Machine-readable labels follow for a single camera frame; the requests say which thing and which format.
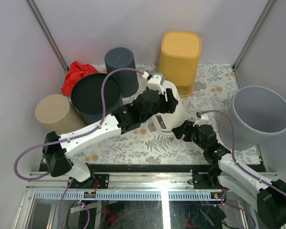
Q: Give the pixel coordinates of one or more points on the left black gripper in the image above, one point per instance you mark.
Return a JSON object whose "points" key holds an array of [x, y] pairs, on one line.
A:
{"points": [[168, 106]]}

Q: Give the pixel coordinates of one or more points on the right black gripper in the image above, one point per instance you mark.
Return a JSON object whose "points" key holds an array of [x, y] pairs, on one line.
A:
{"points": [[185, 129]]}

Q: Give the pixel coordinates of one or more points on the cream white bin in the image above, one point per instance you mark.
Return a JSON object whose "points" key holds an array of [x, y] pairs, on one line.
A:
{"points": [[164, 123]]}

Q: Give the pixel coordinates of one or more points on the yellow mesh basket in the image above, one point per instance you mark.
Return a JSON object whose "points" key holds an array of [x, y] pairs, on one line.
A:
{"points": [[179, 59]]}

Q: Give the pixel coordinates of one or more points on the slate blue tapered bin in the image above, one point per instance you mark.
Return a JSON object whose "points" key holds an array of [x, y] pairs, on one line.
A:
{"points": [[118, 58]]}

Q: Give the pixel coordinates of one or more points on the translucent grey bin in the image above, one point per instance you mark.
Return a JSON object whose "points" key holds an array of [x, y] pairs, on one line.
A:
{"points": [[256, 114]]}

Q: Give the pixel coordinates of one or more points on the large dark navy bin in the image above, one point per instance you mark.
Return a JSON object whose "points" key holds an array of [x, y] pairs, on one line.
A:
{"points": [[86, 97]]}

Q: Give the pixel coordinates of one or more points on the beige bin with black rim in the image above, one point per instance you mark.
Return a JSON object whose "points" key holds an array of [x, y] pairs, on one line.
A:
{"points": [[56, 113]]}

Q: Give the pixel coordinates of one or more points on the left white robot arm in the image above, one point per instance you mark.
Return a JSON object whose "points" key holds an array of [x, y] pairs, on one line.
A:
{"points": [[58, 150]]}

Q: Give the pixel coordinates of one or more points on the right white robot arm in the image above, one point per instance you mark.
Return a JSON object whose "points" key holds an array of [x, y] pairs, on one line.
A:
{"points": [[267, 197]]}

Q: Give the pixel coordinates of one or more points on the floral patterned table mat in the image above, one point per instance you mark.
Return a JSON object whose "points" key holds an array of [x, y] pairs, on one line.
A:
{"points": [[213, 90]]}

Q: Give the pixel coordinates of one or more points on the crumpled red cloth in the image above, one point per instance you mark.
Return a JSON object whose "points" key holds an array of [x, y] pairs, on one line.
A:
{"points": [[76, 72]]}

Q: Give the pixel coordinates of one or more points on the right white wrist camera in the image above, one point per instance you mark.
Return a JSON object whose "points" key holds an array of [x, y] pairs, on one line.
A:
{"points": [[203, 119]]}

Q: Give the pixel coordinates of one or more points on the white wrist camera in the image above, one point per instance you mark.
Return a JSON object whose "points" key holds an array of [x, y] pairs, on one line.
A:
{"points": [[203, 119], [154, 81]]}

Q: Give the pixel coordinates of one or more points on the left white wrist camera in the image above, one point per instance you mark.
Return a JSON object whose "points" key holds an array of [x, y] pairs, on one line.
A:
{"points": [[154, 81]]}

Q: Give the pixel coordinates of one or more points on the right aluminium frame post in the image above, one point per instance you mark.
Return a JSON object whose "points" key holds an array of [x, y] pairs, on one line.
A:
{"points": [[265, 12]]}

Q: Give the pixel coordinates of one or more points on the aluminium frame post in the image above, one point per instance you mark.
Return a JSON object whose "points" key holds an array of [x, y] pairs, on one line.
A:
{"points": [[48, 35], [265, 12]]}

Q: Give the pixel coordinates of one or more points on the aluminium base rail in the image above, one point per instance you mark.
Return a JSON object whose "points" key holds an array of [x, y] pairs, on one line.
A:
{"points": [[127, 186]]}

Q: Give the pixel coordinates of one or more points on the left aluminium frame post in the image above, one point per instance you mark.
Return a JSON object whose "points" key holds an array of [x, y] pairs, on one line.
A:
{"points": [[48, 35]]}

